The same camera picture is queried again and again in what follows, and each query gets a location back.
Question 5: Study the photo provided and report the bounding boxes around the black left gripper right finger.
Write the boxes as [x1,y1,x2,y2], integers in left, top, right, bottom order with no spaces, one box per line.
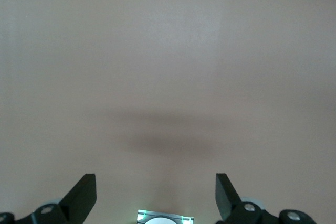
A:
[215,173,316,224]

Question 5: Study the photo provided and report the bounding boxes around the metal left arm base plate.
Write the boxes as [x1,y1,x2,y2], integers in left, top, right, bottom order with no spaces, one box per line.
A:
[136,209,194,224]

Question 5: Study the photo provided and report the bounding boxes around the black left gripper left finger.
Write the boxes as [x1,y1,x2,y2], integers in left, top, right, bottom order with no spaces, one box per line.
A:
[0,173,97,224]

